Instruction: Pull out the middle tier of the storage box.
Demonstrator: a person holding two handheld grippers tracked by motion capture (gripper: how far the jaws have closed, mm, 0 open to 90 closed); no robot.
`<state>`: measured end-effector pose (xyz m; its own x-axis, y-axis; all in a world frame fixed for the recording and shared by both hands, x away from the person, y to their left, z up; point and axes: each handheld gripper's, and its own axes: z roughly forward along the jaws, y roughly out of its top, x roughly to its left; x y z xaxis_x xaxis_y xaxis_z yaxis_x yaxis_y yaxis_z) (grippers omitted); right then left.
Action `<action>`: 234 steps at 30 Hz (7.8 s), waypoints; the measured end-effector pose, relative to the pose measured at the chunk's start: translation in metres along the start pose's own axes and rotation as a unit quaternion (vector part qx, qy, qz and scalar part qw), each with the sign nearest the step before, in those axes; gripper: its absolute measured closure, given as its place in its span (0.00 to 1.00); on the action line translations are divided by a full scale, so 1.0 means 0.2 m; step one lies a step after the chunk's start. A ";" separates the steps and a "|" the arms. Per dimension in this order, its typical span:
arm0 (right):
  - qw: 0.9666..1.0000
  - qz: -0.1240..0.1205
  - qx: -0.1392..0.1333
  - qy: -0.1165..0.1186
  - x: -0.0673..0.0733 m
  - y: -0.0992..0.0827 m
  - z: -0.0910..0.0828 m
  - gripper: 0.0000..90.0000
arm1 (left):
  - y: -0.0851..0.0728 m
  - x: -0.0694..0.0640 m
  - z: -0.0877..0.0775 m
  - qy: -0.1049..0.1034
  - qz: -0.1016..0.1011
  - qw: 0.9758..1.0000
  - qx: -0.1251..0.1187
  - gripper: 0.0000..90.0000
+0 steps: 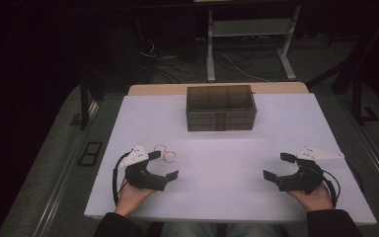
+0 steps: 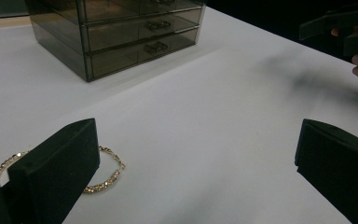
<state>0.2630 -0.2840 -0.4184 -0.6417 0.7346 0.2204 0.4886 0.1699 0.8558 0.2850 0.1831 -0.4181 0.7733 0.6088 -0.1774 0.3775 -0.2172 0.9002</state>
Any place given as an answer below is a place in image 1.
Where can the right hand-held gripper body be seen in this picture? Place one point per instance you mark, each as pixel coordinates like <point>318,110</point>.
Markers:
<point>304,179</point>

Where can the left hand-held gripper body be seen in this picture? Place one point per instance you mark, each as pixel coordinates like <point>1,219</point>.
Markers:
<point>143,177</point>

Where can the gold hoop earring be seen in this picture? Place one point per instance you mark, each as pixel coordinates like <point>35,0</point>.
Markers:
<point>169,157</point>
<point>158,147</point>

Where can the smoky clear drawer box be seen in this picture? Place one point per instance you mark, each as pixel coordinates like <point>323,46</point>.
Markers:
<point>220,108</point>

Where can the person's right hand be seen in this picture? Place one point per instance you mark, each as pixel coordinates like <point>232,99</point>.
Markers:
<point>314,199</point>

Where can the person's left hand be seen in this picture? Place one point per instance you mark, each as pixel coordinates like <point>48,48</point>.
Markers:
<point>131,197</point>

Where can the dark table leg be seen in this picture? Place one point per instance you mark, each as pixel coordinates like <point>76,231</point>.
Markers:
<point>84,105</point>

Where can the dark stand foot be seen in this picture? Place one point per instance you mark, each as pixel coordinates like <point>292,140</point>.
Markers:
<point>363,115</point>

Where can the grey metal stand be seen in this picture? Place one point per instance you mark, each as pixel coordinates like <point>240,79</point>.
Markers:
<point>250,28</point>

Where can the black floor socket frame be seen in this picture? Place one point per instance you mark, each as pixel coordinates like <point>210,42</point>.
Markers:
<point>90,153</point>

